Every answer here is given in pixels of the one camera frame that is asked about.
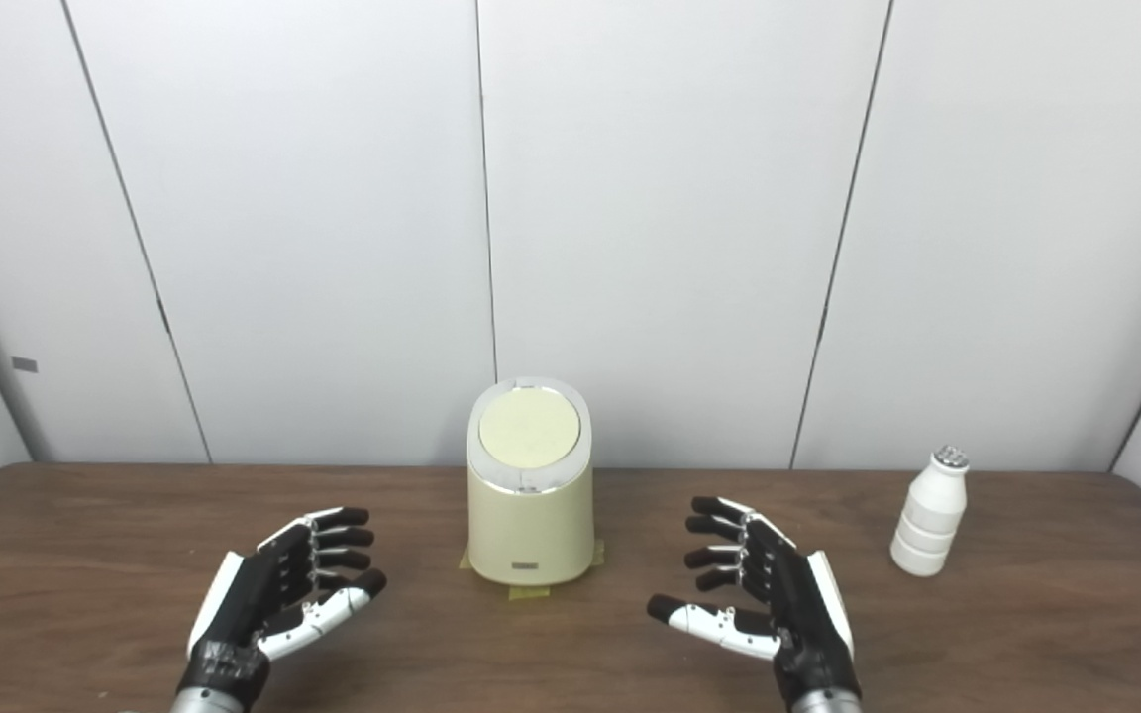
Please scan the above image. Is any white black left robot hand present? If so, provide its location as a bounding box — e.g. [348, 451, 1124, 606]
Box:
[177, 506, 388, 710]

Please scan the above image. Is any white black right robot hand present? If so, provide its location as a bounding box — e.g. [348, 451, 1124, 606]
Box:
[646, 496, 864, 706]

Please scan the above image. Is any small white plastic bottle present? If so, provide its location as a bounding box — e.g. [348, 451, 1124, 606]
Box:
[889, 446, 970, 577]

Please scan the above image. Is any cream-colored bin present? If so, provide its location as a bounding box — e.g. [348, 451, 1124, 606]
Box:
[466, 376, 595, 586]

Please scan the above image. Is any round cream bin lid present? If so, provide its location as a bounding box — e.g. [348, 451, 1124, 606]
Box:
[478, 387, 582, 469]

